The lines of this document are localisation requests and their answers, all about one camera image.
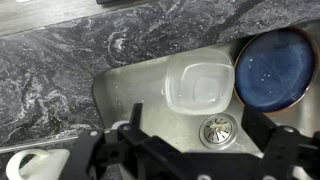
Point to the metal sink drain strainer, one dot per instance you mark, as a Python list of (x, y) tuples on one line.
[(218, 130)]

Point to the clear plastic container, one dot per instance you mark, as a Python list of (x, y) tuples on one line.
[(199, 81)]

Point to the white mug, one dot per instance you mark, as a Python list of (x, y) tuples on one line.
[(36, 165)]

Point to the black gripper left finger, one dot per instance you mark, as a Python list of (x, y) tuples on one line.
[(135, 140)]

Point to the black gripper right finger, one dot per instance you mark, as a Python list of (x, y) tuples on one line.
[(263, 130)]

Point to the dark blue round plate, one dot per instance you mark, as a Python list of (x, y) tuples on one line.
[(275, 70)]

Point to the flat black object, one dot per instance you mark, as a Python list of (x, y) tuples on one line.
[(116, 1)]

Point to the stainless steel sink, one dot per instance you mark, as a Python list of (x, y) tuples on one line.
[(140, 86)]

